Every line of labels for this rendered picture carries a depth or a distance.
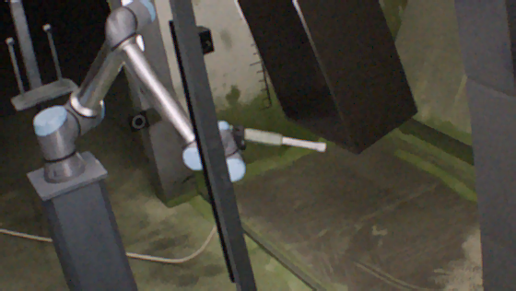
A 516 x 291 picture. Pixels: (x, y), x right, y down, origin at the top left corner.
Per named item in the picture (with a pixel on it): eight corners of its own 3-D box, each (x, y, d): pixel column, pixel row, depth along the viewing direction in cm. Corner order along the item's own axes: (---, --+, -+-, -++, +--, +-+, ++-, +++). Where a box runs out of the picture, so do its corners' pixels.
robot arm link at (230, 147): (215, 130, 338) (228, 160, 341) (230, 116, 347) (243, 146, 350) (194, 133, 344) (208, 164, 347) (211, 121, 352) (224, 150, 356)
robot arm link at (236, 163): (239, 154, 343) (249, 178, 346) (239, 145, 355) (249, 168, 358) (215, 163, 344) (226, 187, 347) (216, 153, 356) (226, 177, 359)
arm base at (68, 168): (50, 188, 363) (43, 166, 360) (41, 173, 380) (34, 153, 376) (90, 172, 370) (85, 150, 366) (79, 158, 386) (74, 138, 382)
